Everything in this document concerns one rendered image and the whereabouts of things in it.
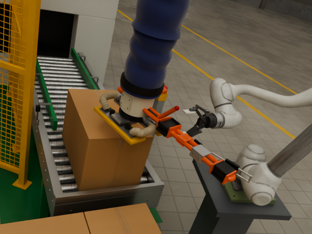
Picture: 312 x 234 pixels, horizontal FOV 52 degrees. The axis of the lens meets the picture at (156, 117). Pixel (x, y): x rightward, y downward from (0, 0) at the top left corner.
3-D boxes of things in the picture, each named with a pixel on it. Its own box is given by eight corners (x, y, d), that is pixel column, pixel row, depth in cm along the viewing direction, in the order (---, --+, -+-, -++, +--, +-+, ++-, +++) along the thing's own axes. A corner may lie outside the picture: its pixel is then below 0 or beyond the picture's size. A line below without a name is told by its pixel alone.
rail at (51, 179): (18, 62, 360) (19, 46, 351) (23, 62, 363) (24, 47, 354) (50, 219, 188) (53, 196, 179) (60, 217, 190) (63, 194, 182)
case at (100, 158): (61, 135, 237) (68, 88, 218) (112, 134, 256) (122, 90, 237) (79, 192, 192) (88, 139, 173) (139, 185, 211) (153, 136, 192)
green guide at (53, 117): (22, 50, 355) (22, 42, 350) (32, 51, 360) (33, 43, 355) (42, 131, 235) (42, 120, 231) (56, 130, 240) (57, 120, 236)
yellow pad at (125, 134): (93, 110, 175) (94, 102, 173) (107, 107, 182) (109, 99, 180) (130, 145, 157) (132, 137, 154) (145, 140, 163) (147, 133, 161)
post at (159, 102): (129, 185, 290) (156, 88, 243) (136, 185, 293) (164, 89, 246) (132, 191, 285) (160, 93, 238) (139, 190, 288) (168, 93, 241)
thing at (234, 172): (208, 172, 137) (211, 164, 134) (217, 167, 142) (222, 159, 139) (223, 185, 132) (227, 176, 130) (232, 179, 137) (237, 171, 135)
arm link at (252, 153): (253, 168, 209) (266, 141, 198) (260, 187, 194) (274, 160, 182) (230, 164, 208) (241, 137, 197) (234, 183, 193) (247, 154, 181)
